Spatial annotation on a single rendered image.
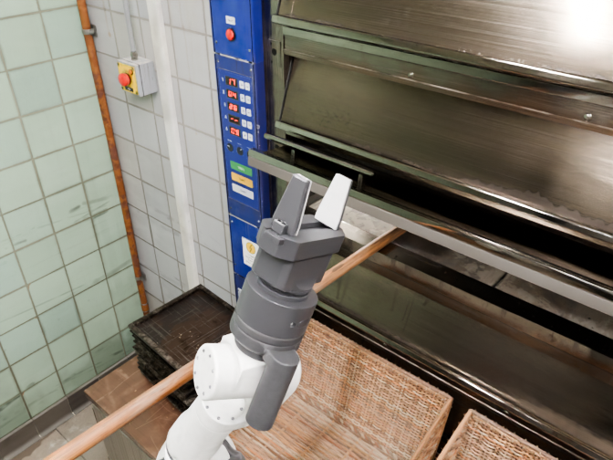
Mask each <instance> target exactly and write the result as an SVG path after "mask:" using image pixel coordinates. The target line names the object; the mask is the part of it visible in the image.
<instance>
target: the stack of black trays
mask: <svg viewBox="0 0 613 460"><path fill-rule="evenodd" d="M234 309H235V308H234V307H233V306H231V305H230V304H228V303H227V302H226V301H224V300H223V299H221V298H220V297H218V296H217V295H215V294H214V293H213V292H212V291H211V290H209V289H208V288H206V287H205V286H203V285H202V284H200V285H198V286H196V287H194V288H192V289H190V290H188V291H186V292H185V293H183V294H181V295H180V296H178V297H177V298H174V299H173V300H171V301H169V302H167V303H166V304H164V305H162V306H160V307H159V308H156V309H155V310H153V311H152V312H150V313H148V314H146V315H145V316H143V317H141V318H139V319H137V320H135V321H133V322H132V323H130V324H129V325H128V327H129V329H130V332H131V333H132V334H133V335H132V337H133V338H134V339H135V340H134V342H135V343H136V345H134V346H132V348H133V349H134V350H135V352H136V353H137V354H138V355H139V357H137V359H138V360H139V361H138V362H137V363H138V364H139V365H140V366H139V367H138V368H139V369H140V372H141V373H142V374H143V375H144V376H145V377H146V378H147V379H148V380H149V381H150V382H151V383H152V384H153V385H155V384H157V383H158V382H161V381H162V380H164V379H165V378H167V377H168V376H170V375H171V374H173V373H174V372H176V371H177V370H179V369H180V368H181V367H183V366H184V365H186V364H187V363H189V362H190V361H192V360H194V359H195V357H196V354H197V352H198V350H199V349H200V348H201V346H202V345H203V344H206V343H219V342H220V341H222V338H223V336H225V335H228V334H232V332H231V330H230V321H231V318H232V315H233V313H234ZM198 396H199V395H198V394H197V391H196V390H195V386H194V380H193V379H191V380H190V381H188V382H186V383H185V384H184V385H183V386H182V387H180V388H179V389H177V390H176V391H174V392H172V393H171V394H169V395H168V396H166V398H167V399H168V400H169V401H170V402H171V403H172V404H173V405H174V406H175V407H176V408H177V409H178V410H179V411H180V412H181V413H183V412H185V411H186V410H188V409H189V408H190V406H191V405H192V404H193V402H194V401H195V400H196V398H197V397H198Z"/></svg>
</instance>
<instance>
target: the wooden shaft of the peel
mask: <svg viewBox="0 0 613 460"><path fill-rule="evenodd" d="M406 232H407V231H406V230H403V229H401V228H398V227H397V226H394V227H392V228H391V229H390V230H389V231H387V232H386V233H384V234H383V235H381V236H379V237H377V238H376V239H374V240H373V241H371V242H370V243H368V244H367V245H365V246H363V247H362V248H360V250H358V251H357V252H355V253H354V254H352V255H351V256H349V257H347V258H346V259H344V260H343V261H341V262H340V263H338V264H337V265H335V266H334V267H332V268H330V269H329V270H328V271H327V272H325V275H324V276H323V279H322V281H321V282H319V283H316V284H314V286H313V289H314V290H315V292H316V293H317V292H319V291H320V290H322V289H323V288H325V287H327V286H328V285H330V284H331V283H332V282H334V281H335V280H337V279H338V278H340V277H342V276H343V275H345V274H346V273H347V272H348V271H349V270H351V269H352V268H354V267H356V266H357V265H359V264H360V263H361V262H363V261H364V260H366V259H367V258H369V257H370V256H372V255H374V254H375V253H377V252H378V251H379V250H380V249H381V248H383V247H384V246H386V245H388V244H389V243H391V242H392V241H393V240H395V239H396V238H398V237H399V236H401V235H403V234H404V233H406ZM194 361H195V359H194V360H192V361H190V362H189V363H187V364H186V365H184V366H183V367H181V368H180V369H179V370H177V371H176V372H174V373H173V374H171V375H170V376H168V377H167V378H165V379H164V380H162V381H161V382H158V383H157V384H155V385H154V386H152V387H151V388H149V389H148V390H147V391H146V392H144V393H142V394H141V395H139V396H138V397H136V398H135V399H133V400H132V401H130V402H128V403H127V404H125V405H124V406H122V407H121V408H119V409H118V410H117V411H116V412H114V413H112V414H111V415H109V416H108V417H106V418H105V419H103V420H102V421H100V422H99V423H97V424H95V425H94V426H92V427H91V428H89V429H88V430H87V431H85V432H84V433H82V434H80V435H79V436H77V437H76V438H74V439H73V440H71V441H70V442H68V443H67V444H65V445H63V446H62V447H60V448H59V449H57V450H56V451H55V452H54V453H52V454H51V455H49V456H47V457H46V458H44V459H43V460H75V459H77V458H78V457H79V456H81V455H83V454H84V453H86V452H87V451H88V450H89V449H91V448H92V447H93V446H95V445H96V444H98V443H100V442H101V441H103V440H104V439H106V438H107V437H108V436H110V435H111V434H113V433H115V432H116V431H118V430H119V429H120V428H121V427H122V426H124V425H125V424H127V423H129V422H130V421H132V420H133V419H135V418H136V417H137V416H139V415H140V414H142V413H144V412H145V411H147V410H148V409H150V408H151V407H152V406H153V405H154V404H156V403H158V402H159V401H161V400H162V399H164V398H165V397H166V396H168V395H169V394H171V393H172V392H174V391H176V390H177V389H179V388H180V387H182V386H183V385H184V384H185V383H186V382H188V381H190V380H191V379H193V366H194Z"/></svg>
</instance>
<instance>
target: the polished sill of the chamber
mask: <svg viewBox="0 0 613 460"><path fill-rule="evenodd" d="M316 213H317V210H316V209H313V208H311V207H309V206H306V208H305V212H304V214H312V215H316ZM339 227H341V228H342V229H343V231H344V233H345V238H344V240H343V242H342V245H341V247H343V248H345V249H347V250H348V251H351V252H353V253H355V252H357V251H358V250H360V248H362V247H363V246H365V245H367V244H368V243H370V242H371V241H373V240H374V239H376V238H377V236H375V235H373V234H370V233H368V232H366V231H363V230H361V229H359V228H356V227H355V226H353V225H349V224H347V223H345V222H342V221H341V224H340V226H339ZM367 259H368V260H370V261H372V262H374V263H376V264H378V265H381V266H383V267H385V268H387V269H389V270H391V271H394V272H396V273H398V274H400V275H402V276H404V277H406V278H409V279H411V280H413V281H415V282H417V283H419V284H421V285H424V286H425V287H427V288H430V289H432V290H434V291H437V292H439V293H441V294H443V295H444V296H446V297H448V298H452V299H454V300H456V301H458V302H460V303H462V304H463V305H466V306H468V307H470V308H473V309H475V310H477V311H480V312H482V313H483V314H485V315H487V316H489V317H491V318H493V319H497V320H499V321H501V322H503V323H504V324H506V325H509V326H511V327H513V328H515V329H518V330H520V331H522V332H524V333H526V334H528V335H530V336H532V337H534V338H536V339H539V340H541V341H543V342H545V343H547V344H549V345H552V346H554V347H556V348H558V349H560V350H562V351H564V352H567V353H569V354H571V355H573V356H575V357H577V358H579V359H581V360H583V361H586V362H588V363H590V364H592V365H595V366H597V367H599V368H600V369H602V370H604V371H607V372H610V373H612V374H613V339H611V338H609V337H606V336H604V335H602V334H599V333H597V332H595V331H594V330H591V329H588V328H585V327H583V326H581V325H578V324H576V323H575V322H573V321H570V320H568V319H564V318H562V317H560V316H558V315H556V314H554V313H552V312H549V311H547V310H545V309H542V308H539V307H538V306H535V305H533V304H531V303H528V302H526V301H524V300H522V299H520V298H517V297H514V296H512V295H510V294H508V293H505V292H503V291H502V290H499V289H497V288H495V287H491V286H489V285H487V284H484V283H483V282H481V281H478V280H476V279H474V278H472V277H468V276H466V275H464V274H462V273H460V272H457V271H455V270H453V269H451V268H448V267H446V266H443V265H441V264H439V263H437V262H434V261H432V260H430V259H428V258H426V257H424V256H420V255H418V254H416V253H413V252H411V251H410V250H407V249H405V248H403V247H401V246H397V245H395V244H392V243H389V244H388V245H386V246H384V247H383V248H381V249H380V250H379V251H378V252H377V253H375V254H374V255H372V256H370V257H369V258H367Z"/></svg>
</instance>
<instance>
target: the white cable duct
mask: <svg viewBox="0 0 613 460"><path fill-rule="evenodd" d="M146 2H147V8H148V14H149V20H150V27H151V38H152V44H153V51H154V56H155V63H156V69H157V76H158V81H159V88H160V94H161V105H162V112H163V118H164V124H165V130H166V137H167V143H168V149H169V155H170V162H171V173H172V179H173V186H174V192H175V198H176V204H177V211H178V216H179V223H180V229H181V236H182V247H183V253H184V260H185V265H186V272H187V278H188V284H189V290H190V289H192V288H194V287H196V286H198V285H199V279H198V273H197V266H196V259H195V252H194V245H193V239H192V226H191V218H190V212H189V205H188V198H187V192H186V184H185V178H184V171H183V164H182V151H181V145H180V138H179V131H178V124H177V117H176V110H175V104H174V97H173V90H172V83H171V71H170V63H169V57H168V49H167V43H166V36H165V29H164V23H163V15H162V9H161V0H146Z"/></svg>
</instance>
